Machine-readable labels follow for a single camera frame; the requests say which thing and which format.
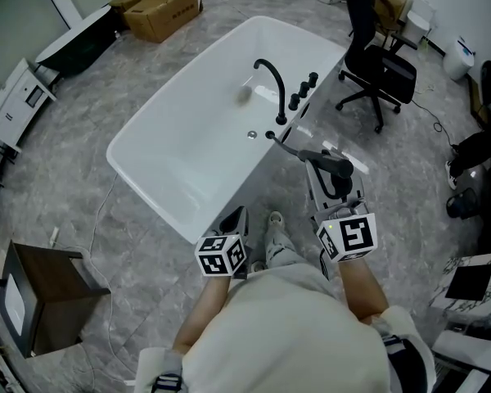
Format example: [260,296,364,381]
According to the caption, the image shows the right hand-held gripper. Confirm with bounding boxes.
[304,148,378,282]

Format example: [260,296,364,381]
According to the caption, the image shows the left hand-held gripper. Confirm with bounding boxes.
[195,206,254,281]

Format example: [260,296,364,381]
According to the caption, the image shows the black handheld shower head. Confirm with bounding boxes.
[298,149,354,179]

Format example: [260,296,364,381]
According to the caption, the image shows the black ribbed shower hose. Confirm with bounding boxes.
[268,133,304,157]

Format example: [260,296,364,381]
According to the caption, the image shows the person's right forearm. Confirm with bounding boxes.
[339,255,390,323]

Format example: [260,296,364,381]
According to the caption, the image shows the person's left forearm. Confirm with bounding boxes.
[172,274,230,354]

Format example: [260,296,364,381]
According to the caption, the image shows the white rectangular bathtub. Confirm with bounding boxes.
[106,15,347,245]

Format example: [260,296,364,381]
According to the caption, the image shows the dark green bathtub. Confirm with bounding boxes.
[35,5,115,76]

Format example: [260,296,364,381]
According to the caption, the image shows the person's patterned trousers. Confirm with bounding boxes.
[263,224,308,270]

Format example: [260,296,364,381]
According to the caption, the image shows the black curved faucet spout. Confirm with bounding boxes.
[253,58,288,125]

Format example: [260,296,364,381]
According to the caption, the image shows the black bag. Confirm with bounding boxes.
[445,188,480,220]

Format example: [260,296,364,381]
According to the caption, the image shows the black office chair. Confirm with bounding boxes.
[336,0,418,134]

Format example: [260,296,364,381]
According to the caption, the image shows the person's white shirt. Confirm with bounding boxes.
[133,262,437,393]

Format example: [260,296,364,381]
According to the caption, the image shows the black square basin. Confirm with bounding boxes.
[445,264,491,301]

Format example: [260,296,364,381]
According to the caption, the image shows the white trash bin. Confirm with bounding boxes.
[444,37,475,81]

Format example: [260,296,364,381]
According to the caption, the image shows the dark wooden cabinet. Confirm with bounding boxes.
[0,239,112,359]

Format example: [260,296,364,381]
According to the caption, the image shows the open cardboard box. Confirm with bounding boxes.
[372,0,412,32]

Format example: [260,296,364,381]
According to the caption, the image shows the black round disc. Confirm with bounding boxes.
[479,60,491,97]

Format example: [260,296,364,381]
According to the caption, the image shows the large cardboard box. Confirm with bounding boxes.
[122,0,204,43]

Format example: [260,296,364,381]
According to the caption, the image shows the white inset basin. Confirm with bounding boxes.
[2,274,25,337]

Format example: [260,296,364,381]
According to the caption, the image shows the flat cardboard box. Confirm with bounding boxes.
[108,0,148,16]

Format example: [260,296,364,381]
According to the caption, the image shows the white vanity cabinet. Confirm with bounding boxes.
[0,57,58,151]

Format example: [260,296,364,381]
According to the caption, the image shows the black floor cable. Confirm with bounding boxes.
[411,96,455,147]

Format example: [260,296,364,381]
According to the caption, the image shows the white floor cable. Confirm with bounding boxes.
[51,174,138,384]

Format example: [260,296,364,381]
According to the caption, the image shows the black webbing strap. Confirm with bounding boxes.
[149,373,183,393]
[382,333,412,354]

